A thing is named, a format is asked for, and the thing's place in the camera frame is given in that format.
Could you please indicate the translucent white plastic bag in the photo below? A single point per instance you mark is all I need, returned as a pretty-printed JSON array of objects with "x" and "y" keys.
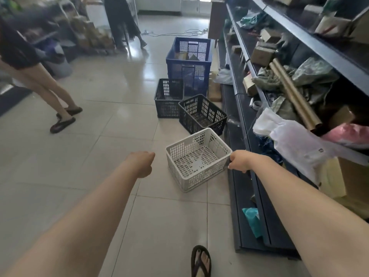
[{"x": 224, "y": 77}]

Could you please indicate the white chest freezer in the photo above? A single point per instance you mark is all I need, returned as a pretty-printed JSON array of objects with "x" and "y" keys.
[{"x": 98, "y": 14}]

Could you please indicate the dark wooden cabinet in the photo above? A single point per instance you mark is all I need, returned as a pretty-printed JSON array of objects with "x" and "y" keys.
[{"x": 216, "y": 17}]

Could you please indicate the person's right forearm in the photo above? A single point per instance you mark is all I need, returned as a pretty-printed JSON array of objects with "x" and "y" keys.
[{"x": 302, "y": 216}]

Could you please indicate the brown cardboard tube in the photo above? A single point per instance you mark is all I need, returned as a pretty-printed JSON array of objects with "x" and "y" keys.
[
  {"x": 294, "y": 98},
  {"x": 301, "y": 89}
]

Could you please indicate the cluttered goods shelf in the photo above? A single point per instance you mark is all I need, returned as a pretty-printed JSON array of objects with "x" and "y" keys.
[{"x": 43, "y": 31}]

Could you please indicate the person's right fingers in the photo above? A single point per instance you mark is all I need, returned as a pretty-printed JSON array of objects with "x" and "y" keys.
[{"x": 234, "y": 163}]

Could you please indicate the flat cardboard box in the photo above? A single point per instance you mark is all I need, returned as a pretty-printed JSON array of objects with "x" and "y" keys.
[{"x": 214, "y": 89}]

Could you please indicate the black flip-flop sandal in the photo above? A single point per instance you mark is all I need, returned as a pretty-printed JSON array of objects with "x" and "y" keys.
[{"x": 195, "y": 269}]

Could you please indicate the person's foot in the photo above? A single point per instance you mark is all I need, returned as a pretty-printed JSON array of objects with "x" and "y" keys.
[{"x": 203, "y": 261}]

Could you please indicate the teal plastic bag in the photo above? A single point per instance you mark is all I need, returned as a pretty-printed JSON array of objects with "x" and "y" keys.
[{"x": 253, "y": 220}]

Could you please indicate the beige cardboard box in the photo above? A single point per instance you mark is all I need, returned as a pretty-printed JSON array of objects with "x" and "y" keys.
[{"x": 331, "y": 25}]

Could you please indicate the white plastic basket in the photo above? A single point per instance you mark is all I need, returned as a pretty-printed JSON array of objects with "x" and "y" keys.
[{"x": 196, "y": 161}]

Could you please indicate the black plastic basket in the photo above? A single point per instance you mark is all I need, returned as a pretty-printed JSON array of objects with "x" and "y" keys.
[
  {"x": 201, "y": 118},
  {"x": 168, "y": 105}
]

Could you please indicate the dark blue metal shelf unit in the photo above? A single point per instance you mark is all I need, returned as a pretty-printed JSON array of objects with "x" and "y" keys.
[{"x": 245, "y": 181}]

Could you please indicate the person's left hand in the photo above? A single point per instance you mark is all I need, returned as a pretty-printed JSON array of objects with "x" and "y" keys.
[{"x": 140, "y": 163}]

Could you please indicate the white tape roll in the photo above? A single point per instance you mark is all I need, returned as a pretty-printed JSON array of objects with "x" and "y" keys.
[{"x": 255, "y": 104}]

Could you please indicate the tall brown cardboard box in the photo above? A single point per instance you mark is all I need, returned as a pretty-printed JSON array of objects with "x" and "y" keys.
[{"x": 361, "y": 27}]

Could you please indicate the dark floor mat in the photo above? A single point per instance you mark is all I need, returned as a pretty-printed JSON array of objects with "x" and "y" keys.
[{"x": 11, "y": 100}]

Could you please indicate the pink plastic bag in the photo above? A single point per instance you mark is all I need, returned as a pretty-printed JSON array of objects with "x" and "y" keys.
[{"x": 350, "y": 135}]

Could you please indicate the large yellowish cardboard box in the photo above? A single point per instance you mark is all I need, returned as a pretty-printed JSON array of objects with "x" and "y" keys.
[{"x": 350, "y": 181}]

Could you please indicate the large blue plastic crate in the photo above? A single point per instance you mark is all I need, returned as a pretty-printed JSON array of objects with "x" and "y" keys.
[{"x": 199, "y": 74}]

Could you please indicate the white glass door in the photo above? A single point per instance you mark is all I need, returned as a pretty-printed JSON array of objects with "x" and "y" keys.
[{"x": 196, "y": 4}]

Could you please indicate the person's left fingers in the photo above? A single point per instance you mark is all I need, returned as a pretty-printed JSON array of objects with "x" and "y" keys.
[{"x": 148, "y": 165}]

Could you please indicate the person's left forearm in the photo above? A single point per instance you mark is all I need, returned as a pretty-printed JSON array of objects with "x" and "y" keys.
[{"x": 86, "y": 216}]

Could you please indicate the small brown cardboard box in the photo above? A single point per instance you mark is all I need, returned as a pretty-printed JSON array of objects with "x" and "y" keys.
[{"x": 236, "y": 49}]

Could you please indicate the small tan cardboard box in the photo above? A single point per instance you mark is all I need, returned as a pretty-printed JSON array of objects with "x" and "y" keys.
[{"x": 249, "y": 85}]

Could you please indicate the camouflage cloth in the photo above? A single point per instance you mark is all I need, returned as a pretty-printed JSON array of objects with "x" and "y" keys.
[{"x": 311, "y": 73}]

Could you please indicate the crumpled teal plastic sheet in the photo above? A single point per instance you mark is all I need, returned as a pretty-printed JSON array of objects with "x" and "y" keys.
[{"x": 250, "y": 20}]

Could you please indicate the person's right hand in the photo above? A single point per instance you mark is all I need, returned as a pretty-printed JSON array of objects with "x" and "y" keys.
[{"x": 244, "y": 160}]

